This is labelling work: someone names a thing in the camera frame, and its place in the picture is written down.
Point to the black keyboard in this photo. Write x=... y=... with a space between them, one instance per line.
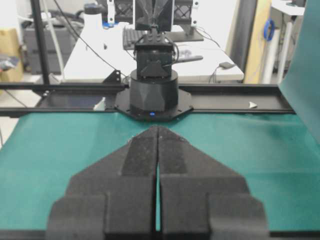
x=130 y=37

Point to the green table mat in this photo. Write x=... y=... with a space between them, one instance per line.
x=276 y=154

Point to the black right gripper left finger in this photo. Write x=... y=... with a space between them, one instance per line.
x=113 y=198

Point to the white desk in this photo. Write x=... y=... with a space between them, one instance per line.
x=99 y=53

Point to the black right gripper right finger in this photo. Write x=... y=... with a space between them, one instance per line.
x=203 y=199

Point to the cardboard box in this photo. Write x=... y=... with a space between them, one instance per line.
x=10 y=47

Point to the black aluminium frame rail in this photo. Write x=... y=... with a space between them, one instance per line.
x=204 y=98

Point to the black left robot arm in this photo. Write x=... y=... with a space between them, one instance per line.
x=153 y=94

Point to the green backdrop sheet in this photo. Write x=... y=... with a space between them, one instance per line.
x=301 y=85

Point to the black vertical frame post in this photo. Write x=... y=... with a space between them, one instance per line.
x=40 y=39

